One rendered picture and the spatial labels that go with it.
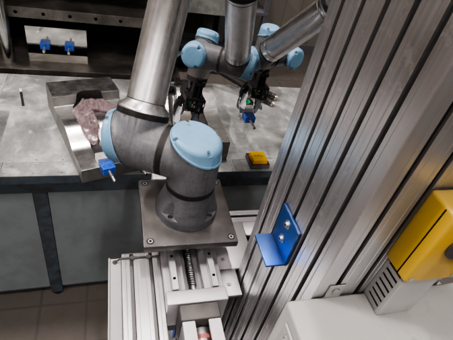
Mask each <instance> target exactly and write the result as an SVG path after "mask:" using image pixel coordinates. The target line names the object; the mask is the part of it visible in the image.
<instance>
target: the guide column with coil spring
mask: <svg viewBox="0 0 453 340"><path fill-rule="evenodd" d="M0 46H1V52H2V56H3V61H4V62H6V63H14V62H16V54H15V51H14V46H13V39H12V35H11V28H10V24H9V16H8V12H7V6H6V1H5V0H0Z"/></svg>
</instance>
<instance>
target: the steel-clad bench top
mask: <svg viewBox="0 0 453 340"><path fill-rule="evenodd" d="M81 79H88V78H81V77H67V76H39V75H25V74H0V177H46V176H76V175H79V174H78V172H77V169H76V167H75V165H74V163H73V161H72V159H71V156H70V154H69V151H68V149H67V147H66V145H65V143H64V141H63V138H62V136H61V133H60V131H59V129H58V127H57V124H56V123H55V120H54V118H53V115H52V113H51V111H50V109H49V106H48V100H47V90H46V84H45V82H59V81H67V80H81ZM112 81H114V83H115V85H116V86H117V88H118V89H119V98H120V100H122V99H124V98H125V97H126V96H127V91H128V88H129V83H130V80H122V79H112ZM209 85H212V86H213V88H214V91H215V95H216V104H217V109H218V115H219V117H220V120H221V122H222V124H223V126H224V128H225V130H226V133H227V135H228V137H229V140H230V142H231V143H230V146H229V151H228V155H227V158H226V160H222V161H221V164H220V166H219V169H218V173H220V172H249V171H272V170H273V168H274V165H275V162H276V159H277V156H278V153H279V150H280V147H281V144H282V141H283V138H284V135H285V133H286V129H287V127H288V124H289V121H290V118H291V115H292V112H293V109H294V107H295V103H296V101H297V97H298V95H299V91H300V88H287V87H273V86H269V91H270V92H273V93H274V94H277V95H278V96H277V98H276V100H273V99H272V100H273V101H274V104H273V105H272V106H270V105H269V104H267V103H265V102H264V101H262V110H260V109H258V111H257V112H256V113H253V114H254V115H255V123H254V126H255V129H254V130H253V128H252V126H251V124H250V123H245V122H244V121H243V120H240V118H239V109H238V108H237V100H238V98H239V91H240V89H241V87H239V86H238V85H231V84H209ZM19 88H21V89H22V94H23V98H24V106H22V102H21V98H20V90H19ZM268 98H269V97H268ZM270 99H271V98H270ZM250 151H264V154H265V155H266V158H267V160H268V162H269V164H270V167H269V169H250V167H249V165H248V162H247V160H246V158H245V154H246V153H249V152H250Z"/></svg>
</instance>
